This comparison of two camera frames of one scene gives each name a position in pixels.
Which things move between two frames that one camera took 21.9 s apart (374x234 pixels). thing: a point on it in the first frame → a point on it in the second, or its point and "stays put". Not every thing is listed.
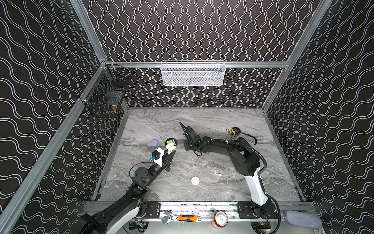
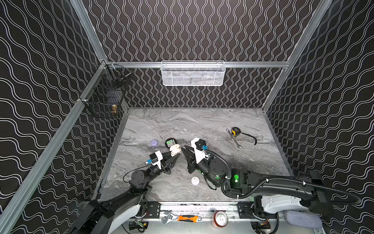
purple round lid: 154,143 stays put
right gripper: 186,147 → 191,158
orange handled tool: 189,218 stays put
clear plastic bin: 193,73 stays put
